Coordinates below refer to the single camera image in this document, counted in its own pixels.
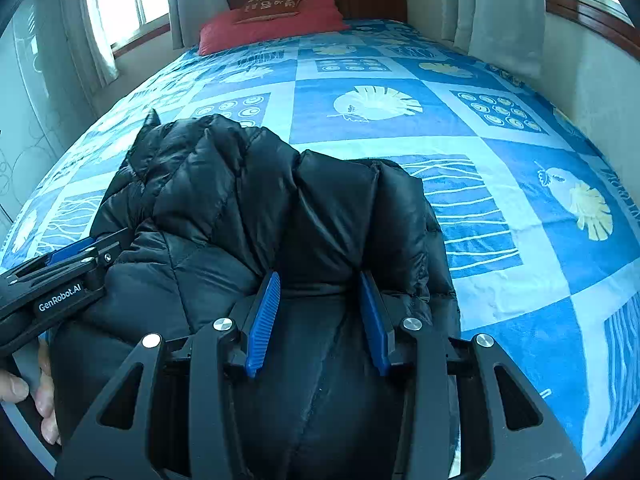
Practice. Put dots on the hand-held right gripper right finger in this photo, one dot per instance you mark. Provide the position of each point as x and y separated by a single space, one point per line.
375 322

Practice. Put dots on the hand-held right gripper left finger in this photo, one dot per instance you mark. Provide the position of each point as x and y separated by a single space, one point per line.
263 322

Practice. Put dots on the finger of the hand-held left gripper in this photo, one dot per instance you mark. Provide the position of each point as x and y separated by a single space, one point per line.
70 270
75 249

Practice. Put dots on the black puffer jacket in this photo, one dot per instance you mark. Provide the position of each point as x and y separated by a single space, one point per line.
225 200

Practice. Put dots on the person's left hand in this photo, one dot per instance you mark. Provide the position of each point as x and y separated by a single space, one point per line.
46 395

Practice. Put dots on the patterned glass wardrobe door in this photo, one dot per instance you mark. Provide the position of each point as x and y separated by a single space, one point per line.
30 110

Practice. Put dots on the blue patterned bedsheet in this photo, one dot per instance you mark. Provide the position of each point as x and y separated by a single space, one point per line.
500 200

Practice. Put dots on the white curtain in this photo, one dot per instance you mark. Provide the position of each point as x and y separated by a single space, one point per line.
500 15
192 5
100 25

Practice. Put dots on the red pillow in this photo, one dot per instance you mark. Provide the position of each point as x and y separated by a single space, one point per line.
280 35

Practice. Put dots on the brown printed cushion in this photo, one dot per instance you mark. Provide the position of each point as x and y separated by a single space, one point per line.
267 9

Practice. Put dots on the window with wooden sill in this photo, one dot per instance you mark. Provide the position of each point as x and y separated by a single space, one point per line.
590 5

